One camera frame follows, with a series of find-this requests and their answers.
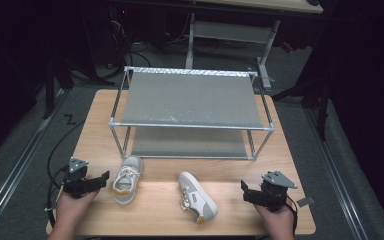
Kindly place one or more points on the small red object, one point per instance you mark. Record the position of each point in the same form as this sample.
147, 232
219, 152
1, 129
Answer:
287, 47

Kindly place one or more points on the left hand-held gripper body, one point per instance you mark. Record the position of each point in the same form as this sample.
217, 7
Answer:
77, 181

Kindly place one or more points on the desk with grey metal frame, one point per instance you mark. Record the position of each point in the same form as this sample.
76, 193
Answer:
230, 31

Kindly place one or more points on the metal floor rail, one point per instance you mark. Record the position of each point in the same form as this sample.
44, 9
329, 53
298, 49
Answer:
20, 166
336, 180

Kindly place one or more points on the black stand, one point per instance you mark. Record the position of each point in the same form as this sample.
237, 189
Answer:
321, 110
50, 90

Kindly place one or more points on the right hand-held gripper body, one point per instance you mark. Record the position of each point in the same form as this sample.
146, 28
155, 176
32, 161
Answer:
273, 191

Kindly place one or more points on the person's right hand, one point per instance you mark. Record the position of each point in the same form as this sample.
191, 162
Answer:
276, 218

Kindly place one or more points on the small grey tag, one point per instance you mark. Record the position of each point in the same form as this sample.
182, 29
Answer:
305, 201

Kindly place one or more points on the grey two-tier shoe rack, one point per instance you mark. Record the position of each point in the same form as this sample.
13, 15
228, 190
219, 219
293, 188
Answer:
190, 100

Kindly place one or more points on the person's left hand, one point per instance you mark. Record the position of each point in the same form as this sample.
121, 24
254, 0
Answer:
74, 208

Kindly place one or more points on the white grey sneaker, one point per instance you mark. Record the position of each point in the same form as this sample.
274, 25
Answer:
126, 181
195, 196

